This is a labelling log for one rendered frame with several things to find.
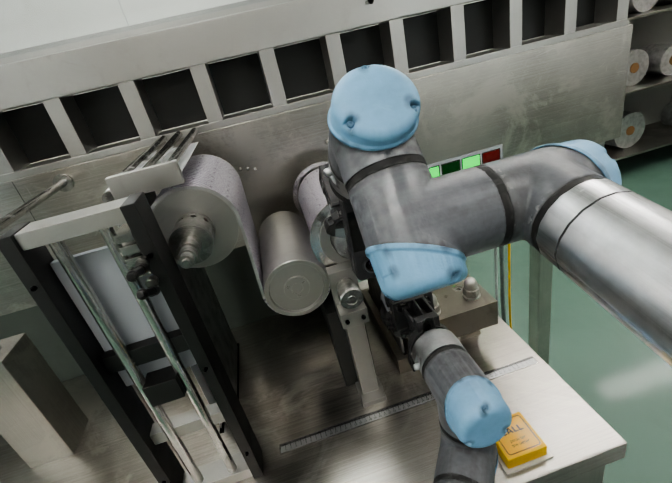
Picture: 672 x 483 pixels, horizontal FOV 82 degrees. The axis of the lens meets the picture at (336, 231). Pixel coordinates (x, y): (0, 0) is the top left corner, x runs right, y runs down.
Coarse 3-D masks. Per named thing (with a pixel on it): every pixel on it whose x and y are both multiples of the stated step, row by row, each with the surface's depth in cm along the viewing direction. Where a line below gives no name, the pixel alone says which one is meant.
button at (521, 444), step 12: (516, 420) 66; (516, 432) 64; (528, 432) 64; (504, 444) 63; (516, 444) 63; (528, 444) 62; (540, 444) 62; (504, 456) 62; (516, 456) 61; (528, 456) 61; (540, 456) 62
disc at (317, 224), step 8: (328, 208) 66; (320, 216) 66; (328, 216) 66; (312, 224) 66; (320, 224) 67; (312, 232) 67; (312, 240) 67; (312, 248) 68; (320, 248) 68; (320, 256) 69; (328, 264) 70
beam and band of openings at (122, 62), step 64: (320, 0) 83; (384, 0) 86; (448, 0) 88; (512, 0) 92; (576, 0) 95; (64, 64) 77; (128, 64) 80; (192, 64) 82; (256, 64) 92; (320, 64) 95; (384, 64) 98; (448, 64) 94; (0, 128) 83; (64, 128) 82; (128, 128) 91
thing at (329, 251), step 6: (324, 228) 67; (324, 234) 67; (324, 240) 68; (324, 246) 68; (330, 246) 68; (324, 252) 68; (330, 252) 69; (336, 252) 69; (330, 258) 69; (336, 258) 70; (342, 258) 70
